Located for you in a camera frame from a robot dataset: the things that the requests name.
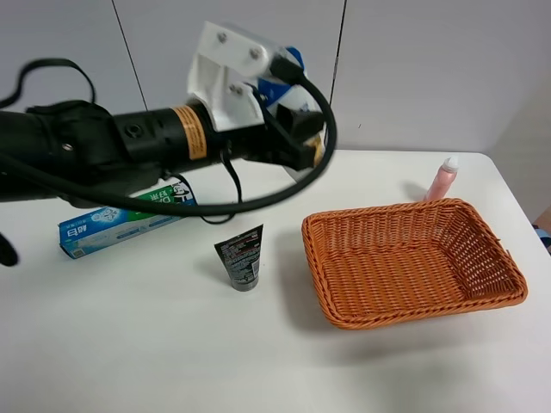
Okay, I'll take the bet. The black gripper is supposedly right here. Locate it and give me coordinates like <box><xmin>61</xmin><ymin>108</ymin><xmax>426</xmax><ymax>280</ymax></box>
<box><xmin>206</xmin><ymin>104</ymin><xmax>324</xmax><ymax>170</ymax></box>

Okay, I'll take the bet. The black camera cable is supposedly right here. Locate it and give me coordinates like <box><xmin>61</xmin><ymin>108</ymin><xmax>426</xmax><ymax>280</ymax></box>
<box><xmin>0</xmin><ymin>58</ymin><xmax>338</xmax><ymax>225</ymax></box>

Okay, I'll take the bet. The pink bottle white cap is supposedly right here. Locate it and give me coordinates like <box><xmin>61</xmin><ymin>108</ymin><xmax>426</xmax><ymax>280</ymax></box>
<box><xmin>424</xmin><ymin>156</ymin><xmax>459</xmax><ymax>201</ymax></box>

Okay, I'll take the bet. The blue green toothpaste box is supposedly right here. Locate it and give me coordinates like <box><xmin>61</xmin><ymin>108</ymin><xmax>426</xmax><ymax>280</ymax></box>
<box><xmin>59</xmin><ymin>181</ymin><xmax>196</xmax><ymax>259</ymax></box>

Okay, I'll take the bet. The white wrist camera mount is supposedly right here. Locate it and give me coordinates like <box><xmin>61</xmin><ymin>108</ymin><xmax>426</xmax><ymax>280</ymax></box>
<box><xmin>187</xmin><ymin>22</ymin><xmax>291</xmax><ymax>132</ymax></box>

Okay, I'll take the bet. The black cosmetic tube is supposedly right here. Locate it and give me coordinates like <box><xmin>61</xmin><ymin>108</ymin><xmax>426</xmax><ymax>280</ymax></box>
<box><xmin>214</xmin><ymin>225</ymin><xmax>263</xmax><ymax>292</ymax></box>

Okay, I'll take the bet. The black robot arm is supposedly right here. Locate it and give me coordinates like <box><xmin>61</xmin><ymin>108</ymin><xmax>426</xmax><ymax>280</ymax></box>
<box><xmin>1</xmin><ymin>100</ymin><xmax>324</xmax><ymax>195</ymax></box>

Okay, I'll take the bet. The orange wicker basket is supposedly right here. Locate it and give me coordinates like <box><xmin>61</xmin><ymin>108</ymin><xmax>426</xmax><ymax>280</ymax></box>
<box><xmin>301</xmin><ymin>199</ymin><xmax>528</xmax><ymax>330</ymax></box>

